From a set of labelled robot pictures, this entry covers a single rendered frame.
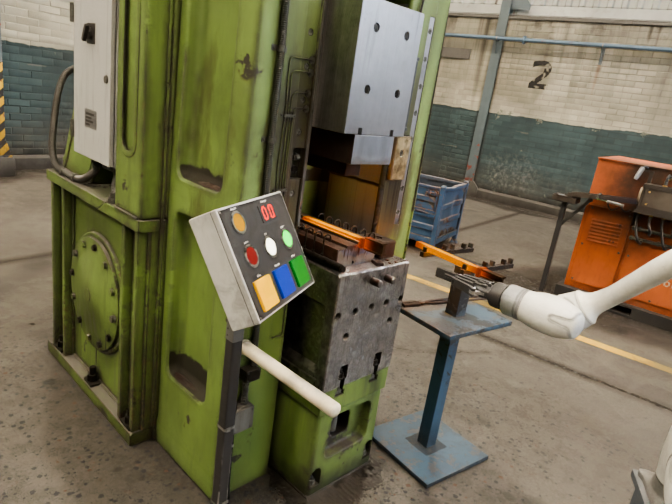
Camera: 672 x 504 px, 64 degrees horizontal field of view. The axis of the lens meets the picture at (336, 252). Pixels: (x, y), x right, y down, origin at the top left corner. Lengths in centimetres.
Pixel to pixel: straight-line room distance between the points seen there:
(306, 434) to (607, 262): 361
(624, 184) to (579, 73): 449
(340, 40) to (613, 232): 375
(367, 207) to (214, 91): 74
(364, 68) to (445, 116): 837
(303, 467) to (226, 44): 152
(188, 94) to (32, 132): 584
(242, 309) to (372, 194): 103
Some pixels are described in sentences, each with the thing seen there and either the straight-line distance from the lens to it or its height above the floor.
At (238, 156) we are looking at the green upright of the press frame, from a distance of 166.
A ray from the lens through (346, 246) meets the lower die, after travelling 183.
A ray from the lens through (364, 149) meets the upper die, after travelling 178.
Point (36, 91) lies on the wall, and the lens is 769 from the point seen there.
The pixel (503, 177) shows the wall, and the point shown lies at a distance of 962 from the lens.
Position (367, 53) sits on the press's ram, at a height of 161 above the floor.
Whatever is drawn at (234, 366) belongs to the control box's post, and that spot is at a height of 72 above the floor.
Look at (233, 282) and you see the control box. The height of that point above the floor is 104.
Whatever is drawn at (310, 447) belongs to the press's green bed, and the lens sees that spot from 211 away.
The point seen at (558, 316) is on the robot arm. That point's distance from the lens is 151.
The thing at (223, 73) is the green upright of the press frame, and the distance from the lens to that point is 185.
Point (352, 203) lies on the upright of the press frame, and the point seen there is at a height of 105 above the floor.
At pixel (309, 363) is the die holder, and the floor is 53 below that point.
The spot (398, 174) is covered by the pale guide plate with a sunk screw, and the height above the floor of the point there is 121.
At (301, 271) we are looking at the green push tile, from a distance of 147.
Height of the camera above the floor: 150
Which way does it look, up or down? 17 degrees down
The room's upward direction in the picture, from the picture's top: 8 degrees clockwise
